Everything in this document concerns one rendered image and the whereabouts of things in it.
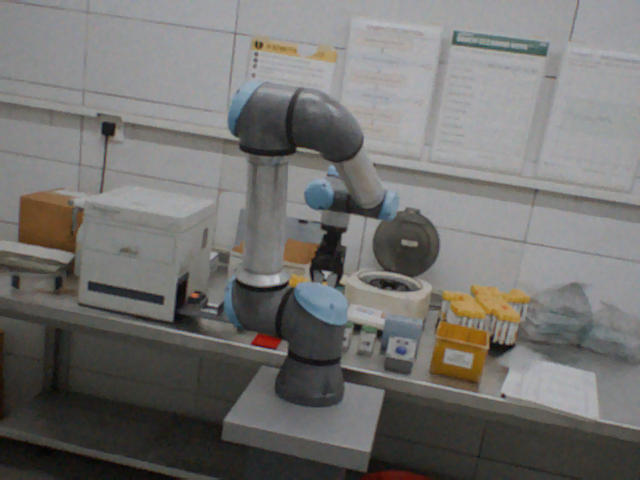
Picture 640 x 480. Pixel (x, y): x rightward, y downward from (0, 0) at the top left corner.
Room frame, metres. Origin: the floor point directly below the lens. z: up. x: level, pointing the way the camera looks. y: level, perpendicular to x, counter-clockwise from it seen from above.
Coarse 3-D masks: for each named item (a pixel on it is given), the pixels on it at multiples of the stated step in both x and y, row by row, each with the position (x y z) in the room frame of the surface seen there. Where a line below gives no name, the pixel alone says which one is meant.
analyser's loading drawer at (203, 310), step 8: (176, 304) 1.88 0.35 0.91; (184, 304) 1.89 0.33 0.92; (192, 304) 1.90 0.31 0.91; (200, 304) 1.84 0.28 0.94; (208, 304) 1.89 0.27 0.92; (176, 312) 1.85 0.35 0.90; (184, 312) 1.84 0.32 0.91; (192, 312) 1.84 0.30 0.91; (200, 312) 1.84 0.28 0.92; (208, 312) 1.83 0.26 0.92; (216, 312) 1.83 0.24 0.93; (224, 312) 1.87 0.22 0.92; (216, 320) 1.83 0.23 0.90; (224, 320) 1.82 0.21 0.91
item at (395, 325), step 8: (392, 320) 1.85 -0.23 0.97; (400, 320) 1.84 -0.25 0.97; (408, 320) 1.85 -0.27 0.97; (416, 320) 1.86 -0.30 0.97; (384, 328) 1.85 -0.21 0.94; (392, 328) 1.84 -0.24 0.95; (400, 328) 1.84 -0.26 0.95; (408, 328) 1.84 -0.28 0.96; (416, 328) 1.84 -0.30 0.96; (384, 336) 1.85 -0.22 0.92; (400, 336) 1.84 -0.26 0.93; (408, 336) 1.84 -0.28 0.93; (416, 336) 1.84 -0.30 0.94; (384, 344) 1.85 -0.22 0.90; (384, 352) 1.83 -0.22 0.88; (416, 352) 1.84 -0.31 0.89
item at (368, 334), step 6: (366, 330) 1.82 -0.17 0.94; (372, 330) 1.82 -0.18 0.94; (360, 336) 1.81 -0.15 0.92; (366, 336) 1.81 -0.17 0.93; (372, 336) 1.81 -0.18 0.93; (360, 342) 1.81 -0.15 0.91; (366, 342) 1.81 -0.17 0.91; (372, 342) 1.81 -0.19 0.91; (360, 348) 1.81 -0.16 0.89; (366, 348) 1.81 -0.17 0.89; (372, 348) 1.81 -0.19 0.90; (366, 354) 1.81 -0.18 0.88; (372, 354) 1.82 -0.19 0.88
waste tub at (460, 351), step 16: (448, 336) 1.87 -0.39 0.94; (464, 336) 1.86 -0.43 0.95; (480, 336) 1.86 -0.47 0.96; (448, 352) 1.75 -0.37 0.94; (464, 352) 1.74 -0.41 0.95; (480, 352) 1.73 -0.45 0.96; (432, 368) 1.75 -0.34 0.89; (448, 368) 1.75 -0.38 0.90; (464, 368) 1.74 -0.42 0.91; (480, 368) 1.73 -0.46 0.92
